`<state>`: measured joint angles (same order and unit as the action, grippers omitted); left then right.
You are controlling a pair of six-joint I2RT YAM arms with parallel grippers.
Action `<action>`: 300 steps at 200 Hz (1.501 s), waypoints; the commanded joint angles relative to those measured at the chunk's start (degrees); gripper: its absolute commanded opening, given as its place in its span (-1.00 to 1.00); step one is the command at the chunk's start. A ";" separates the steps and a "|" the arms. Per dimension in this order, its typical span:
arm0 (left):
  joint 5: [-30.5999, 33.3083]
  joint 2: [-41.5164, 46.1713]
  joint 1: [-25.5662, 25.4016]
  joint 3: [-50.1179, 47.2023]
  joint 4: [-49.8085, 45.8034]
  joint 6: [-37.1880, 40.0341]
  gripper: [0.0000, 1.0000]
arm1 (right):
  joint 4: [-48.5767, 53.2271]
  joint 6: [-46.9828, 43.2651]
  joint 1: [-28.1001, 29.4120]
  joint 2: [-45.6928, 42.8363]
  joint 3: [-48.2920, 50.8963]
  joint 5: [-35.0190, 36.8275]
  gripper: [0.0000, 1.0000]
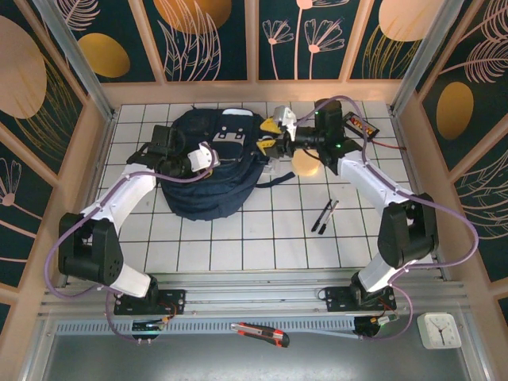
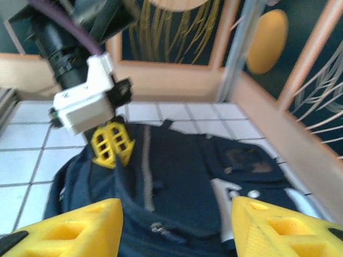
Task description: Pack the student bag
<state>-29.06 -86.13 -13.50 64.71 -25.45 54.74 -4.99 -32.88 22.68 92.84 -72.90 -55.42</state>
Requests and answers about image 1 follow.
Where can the navy blue backpack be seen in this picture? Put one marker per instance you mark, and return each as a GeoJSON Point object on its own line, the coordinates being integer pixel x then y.
{"type": "Point", "coordinates": [206, 190]}

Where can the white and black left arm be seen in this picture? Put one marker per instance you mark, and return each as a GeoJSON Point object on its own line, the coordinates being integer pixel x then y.
{"type": "Point", "coordinates": [131, 186]}

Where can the black charger with red connectors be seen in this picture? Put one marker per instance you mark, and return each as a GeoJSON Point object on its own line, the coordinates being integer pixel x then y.
{"type": "Point", "coordinates": [367, 128]}

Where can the round wooden disc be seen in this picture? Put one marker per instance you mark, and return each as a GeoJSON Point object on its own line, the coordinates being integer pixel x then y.
{"type": "Point", "coordinates": [307, 166]}

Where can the dark panel with pink flowers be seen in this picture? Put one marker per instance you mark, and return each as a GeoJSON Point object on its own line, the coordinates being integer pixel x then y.
{"type": "Point", "coordinates": [285, 59]}
{"type": "Point", "coordinates": [24, 198]}

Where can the dark panel with leaf outlines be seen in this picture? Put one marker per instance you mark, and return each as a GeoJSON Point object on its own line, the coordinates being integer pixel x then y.
{"type": "Point", "coordinates": [488, 238]}
{"type": "Point", "coordinates": [234, 47]}

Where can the dark panel with peach circle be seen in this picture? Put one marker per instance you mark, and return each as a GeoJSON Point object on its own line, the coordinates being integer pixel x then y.
{"type": "Point", "coordinates": [24, 79]}
{"type": "Point", "coordinates": [369, 24]}

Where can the dark panel with yellow ovals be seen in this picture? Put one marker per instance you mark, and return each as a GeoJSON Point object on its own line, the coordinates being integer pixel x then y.
{"type": "Point", "coordinates": [119, 21]}

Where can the dark panel with fern leaves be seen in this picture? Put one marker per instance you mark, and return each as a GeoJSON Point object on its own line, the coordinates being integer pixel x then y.
{"type": "Point", "coordinates": [488, 99]}

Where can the red and black utility knife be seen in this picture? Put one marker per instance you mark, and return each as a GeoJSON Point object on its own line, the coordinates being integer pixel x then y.
{"type": "Point", "coordinates": [258, 331]}

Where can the small controller board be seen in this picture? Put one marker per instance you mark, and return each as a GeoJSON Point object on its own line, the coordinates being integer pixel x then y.
{"type": "Point", "coordinates": [377, 322]}
{"type": "Point", "coordinates": [148, 326]}

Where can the white square alarm clock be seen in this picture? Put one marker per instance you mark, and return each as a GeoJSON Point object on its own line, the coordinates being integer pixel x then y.
{"type": "Point", "coordinates": [438, 331]}

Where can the aluminium frame post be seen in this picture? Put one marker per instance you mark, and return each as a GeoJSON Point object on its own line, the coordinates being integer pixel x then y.
{"type": "Point", "coordinates": [425, 55]}
{"type": "Point", "coordinates": [75, 55]}

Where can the aluminium mounting rail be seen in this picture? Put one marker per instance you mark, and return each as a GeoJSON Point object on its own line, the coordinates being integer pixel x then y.
{"type": "Point", "coordinates": [254, 295]}

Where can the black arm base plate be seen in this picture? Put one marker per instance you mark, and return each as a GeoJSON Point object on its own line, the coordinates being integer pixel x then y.
{"type": "Point", "coordinates": [337, 299]}
{"type": "Point", "coordinates": [131, 303]}

